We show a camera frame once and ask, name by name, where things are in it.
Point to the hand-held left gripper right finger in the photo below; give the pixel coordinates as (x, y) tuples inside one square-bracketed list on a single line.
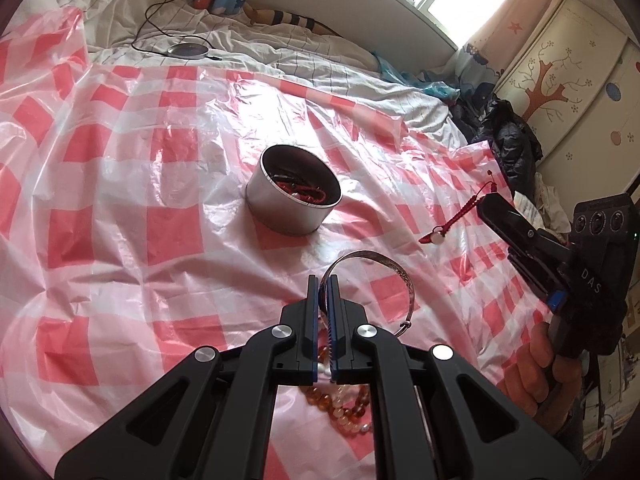
[(334, 320)]

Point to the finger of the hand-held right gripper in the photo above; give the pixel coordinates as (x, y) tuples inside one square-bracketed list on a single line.
[(500, 215)]

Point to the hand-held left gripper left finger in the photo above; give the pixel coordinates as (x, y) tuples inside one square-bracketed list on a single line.
[(314, 310)]

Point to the silver bangle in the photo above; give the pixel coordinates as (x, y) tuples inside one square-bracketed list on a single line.
[(385, 260)]

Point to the round metal tin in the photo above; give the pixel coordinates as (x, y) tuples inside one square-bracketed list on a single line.
[(280, 210)]

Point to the person's right hand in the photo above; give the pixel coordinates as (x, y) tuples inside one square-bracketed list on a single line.
[(530, 360)]

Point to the black puffer jacket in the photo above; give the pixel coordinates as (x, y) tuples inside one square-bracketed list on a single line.
[(510, 145)]

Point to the dark blue garment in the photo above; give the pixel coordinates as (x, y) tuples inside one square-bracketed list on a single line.
[(472, 110)]

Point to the blue plastic bag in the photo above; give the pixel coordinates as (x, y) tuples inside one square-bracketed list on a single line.
[(430, 87)]

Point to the tree print wardrobe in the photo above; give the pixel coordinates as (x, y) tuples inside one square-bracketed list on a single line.
[(575, 85)]

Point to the pink cartoon curtain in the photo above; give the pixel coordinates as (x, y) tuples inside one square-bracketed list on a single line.
[(505, 20)]

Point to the red checked plastic sheet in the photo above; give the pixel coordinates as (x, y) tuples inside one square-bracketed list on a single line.
[(125, 185)]

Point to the white striped bed sheet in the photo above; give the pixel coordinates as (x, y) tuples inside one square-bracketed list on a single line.
[(300, 65)]

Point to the striped pillow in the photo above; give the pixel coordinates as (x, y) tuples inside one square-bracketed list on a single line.
[(295, 19)]

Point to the round grey charging pad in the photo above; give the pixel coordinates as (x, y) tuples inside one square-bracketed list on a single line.
[(189, 50)]

